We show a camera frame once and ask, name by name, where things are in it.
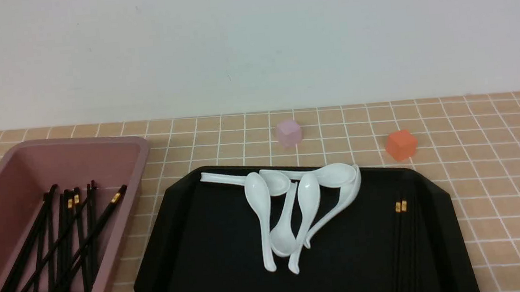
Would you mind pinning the orange cube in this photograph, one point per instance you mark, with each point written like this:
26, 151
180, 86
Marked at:
401, 145

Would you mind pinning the black plastic tray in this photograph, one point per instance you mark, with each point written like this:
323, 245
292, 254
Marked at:
207, 238

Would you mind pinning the white spoon far right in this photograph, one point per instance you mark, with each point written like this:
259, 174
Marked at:
348, 193

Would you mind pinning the black chopstick leftmost bin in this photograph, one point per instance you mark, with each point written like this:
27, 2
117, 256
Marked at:
13, 278

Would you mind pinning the white spoon far left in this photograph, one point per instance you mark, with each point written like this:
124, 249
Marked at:
258, 197

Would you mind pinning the pink translucent cube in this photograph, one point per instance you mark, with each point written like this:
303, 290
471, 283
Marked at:
289, 133

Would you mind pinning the white spoon centre right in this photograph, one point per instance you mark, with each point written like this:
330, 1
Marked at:
308, 195

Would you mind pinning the white spoon bowl down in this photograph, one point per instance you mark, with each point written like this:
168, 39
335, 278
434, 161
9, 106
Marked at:
282, 238

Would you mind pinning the black chopstick gold band bin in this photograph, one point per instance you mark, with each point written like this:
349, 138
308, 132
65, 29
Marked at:
85, 258

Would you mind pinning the pink plastic bin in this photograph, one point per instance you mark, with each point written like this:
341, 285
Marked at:
30, 168

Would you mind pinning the white spoon top right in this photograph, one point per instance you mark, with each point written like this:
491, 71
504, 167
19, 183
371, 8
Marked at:
333, 175

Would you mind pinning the white spoon long handle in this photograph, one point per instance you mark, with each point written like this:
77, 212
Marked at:
277, 182

